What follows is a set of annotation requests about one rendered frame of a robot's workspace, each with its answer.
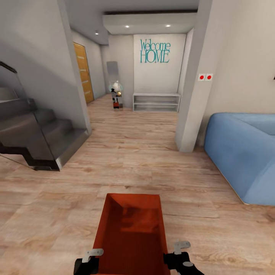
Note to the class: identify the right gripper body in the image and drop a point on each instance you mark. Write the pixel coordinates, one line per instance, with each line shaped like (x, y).
(173, 258)

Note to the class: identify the electric switch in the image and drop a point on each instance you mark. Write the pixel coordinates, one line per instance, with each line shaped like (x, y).
(208, 77)
(201, 77)

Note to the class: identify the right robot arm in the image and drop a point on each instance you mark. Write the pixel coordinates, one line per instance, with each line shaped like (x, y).
(180, 260)

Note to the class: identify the stairs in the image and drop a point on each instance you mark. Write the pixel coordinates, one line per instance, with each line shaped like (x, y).
(33, 137)

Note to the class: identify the storage box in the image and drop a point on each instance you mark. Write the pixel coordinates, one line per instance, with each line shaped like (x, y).
(131, 233)

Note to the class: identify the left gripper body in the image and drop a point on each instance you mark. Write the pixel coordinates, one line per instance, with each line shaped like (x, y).
(91, 267)

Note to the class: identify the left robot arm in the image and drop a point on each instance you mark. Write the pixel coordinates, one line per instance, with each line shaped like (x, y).
(88, 264)

